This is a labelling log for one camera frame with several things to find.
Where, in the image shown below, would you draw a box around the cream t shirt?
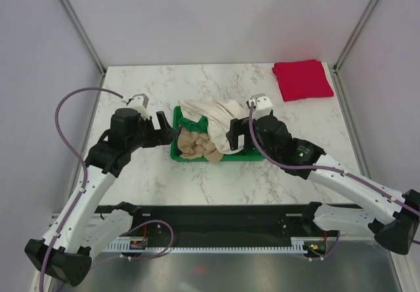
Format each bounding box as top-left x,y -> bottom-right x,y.
178,96 -> 249,155

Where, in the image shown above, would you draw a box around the green plastic bin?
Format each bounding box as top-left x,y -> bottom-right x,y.
170,106 -> 264,163

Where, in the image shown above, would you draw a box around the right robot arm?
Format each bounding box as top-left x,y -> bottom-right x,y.
226,114 -> 419,255

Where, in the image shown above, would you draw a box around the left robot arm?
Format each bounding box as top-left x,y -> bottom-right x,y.
24,108 -> 175,287

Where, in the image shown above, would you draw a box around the tan t shirt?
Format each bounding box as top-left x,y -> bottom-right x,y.
177,128 -> 223,163

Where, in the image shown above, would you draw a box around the green t shirt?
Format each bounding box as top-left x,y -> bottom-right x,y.
178,115 -> 209,133

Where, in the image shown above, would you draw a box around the red folded t shirt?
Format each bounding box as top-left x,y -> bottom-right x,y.
272,59 -> 334,102

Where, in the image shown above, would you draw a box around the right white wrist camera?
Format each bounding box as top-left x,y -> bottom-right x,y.
246,93 -> 273,120

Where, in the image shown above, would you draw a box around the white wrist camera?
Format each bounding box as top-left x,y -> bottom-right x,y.
246,93 -> 273,120
121,93 -> 152,120

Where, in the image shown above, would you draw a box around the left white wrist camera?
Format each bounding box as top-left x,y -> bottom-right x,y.
121,93 -> 152,120

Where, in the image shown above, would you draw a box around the right aluminium frame post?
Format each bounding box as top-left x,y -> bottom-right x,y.
331,0 -> 394,75

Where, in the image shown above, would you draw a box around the aluminium frame post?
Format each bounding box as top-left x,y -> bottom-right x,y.
44,0 -> 108,76
331,0 -> 394,75

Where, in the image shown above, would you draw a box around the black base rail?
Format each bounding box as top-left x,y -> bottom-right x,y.
98,201 -> 342,249

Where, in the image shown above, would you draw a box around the left aluminium frame post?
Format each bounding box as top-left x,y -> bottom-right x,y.
44,0 -> 108,76

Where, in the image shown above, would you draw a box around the white slotted cable duct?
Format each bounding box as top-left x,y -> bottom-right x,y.
102,238 -> 308,254

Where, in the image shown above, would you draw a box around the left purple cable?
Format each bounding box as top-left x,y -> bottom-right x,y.
38,87 -> 125,292

